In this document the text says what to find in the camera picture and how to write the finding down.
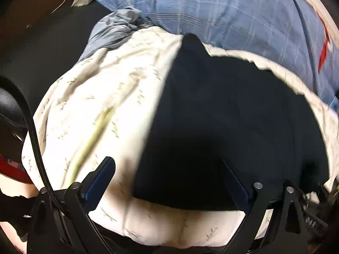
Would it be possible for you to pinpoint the black strap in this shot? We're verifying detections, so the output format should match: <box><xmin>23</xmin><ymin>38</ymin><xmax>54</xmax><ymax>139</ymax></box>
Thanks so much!
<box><xmin>0</xmin><ymin>75</ymin><xmax>69</xmax><ymax>217</ymax></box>

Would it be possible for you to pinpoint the brown headboard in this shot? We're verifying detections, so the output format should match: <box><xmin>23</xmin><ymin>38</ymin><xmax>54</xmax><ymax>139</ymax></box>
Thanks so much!
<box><xmin>0</xmin><ymin>0</ymin><xmax>88</xmax><ymax>45</ymax></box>

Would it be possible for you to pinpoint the dark navy long-sleeved garment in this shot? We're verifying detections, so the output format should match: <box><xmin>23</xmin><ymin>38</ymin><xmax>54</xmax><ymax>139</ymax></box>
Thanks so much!
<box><xmin>132</xmin><ymin>33</ymin><xmax>330</xmax><ymax>212</ymax></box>

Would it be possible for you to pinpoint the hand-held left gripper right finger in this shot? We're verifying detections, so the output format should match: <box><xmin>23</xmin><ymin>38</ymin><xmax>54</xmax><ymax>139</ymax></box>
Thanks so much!
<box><xmin>222</xmin><ymin>159</ymin><xmax>308</xmax><ymax>254</ymax></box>

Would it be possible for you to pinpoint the blue plaid duvet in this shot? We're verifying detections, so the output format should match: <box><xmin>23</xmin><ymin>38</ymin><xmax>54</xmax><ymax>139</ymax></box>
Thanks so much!
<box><xmin>95</xmin><ymin>0</ymin><xmax>339</xmax><ymax>112</ymax></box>

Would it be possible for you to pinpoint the white floral blanket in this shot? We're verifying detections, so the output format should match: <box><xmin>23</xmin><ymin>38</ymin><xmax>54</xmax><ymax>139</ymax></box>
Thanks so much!
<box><xmin>21</xmin><ymin>26</ymin><xmax>339</xmax><ymax>249</ymax></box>

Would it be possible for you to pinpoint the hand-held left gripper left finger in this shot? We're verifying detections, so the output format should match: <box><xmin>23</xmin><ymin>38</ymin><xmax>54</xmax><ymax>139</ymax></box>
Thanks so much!
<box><xmin>26</xmin><ymin>157</ymin><xmax>116</xmax><ymax>254</ymax></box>

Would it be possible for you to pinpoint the red bag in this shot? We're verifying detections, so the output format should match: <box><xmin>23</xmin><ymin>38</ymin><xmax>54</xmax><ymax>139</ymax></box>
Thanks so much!
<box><xmin>0</xmin><ymin>155</ymin><xmax>29</xmax><ymax>183</ymax></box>

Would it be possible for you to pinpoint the grey cloth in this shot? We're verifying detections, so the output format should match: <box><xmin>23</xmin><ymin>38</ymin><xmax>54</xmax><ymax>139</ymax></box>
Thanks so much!
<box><xmin>78</xmin><ymin>7</ymin><xmax>150</xmax><ymax>61</ymax></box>

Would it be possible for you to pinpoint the red cloth strip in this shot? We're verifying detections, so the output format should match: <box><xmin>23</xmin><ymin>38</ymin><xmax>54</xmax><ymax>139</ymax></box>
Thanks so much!
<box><xmin>318</xmin><ymin>16</ymin><xmax>334</xmax><ymax>72</ymax></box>

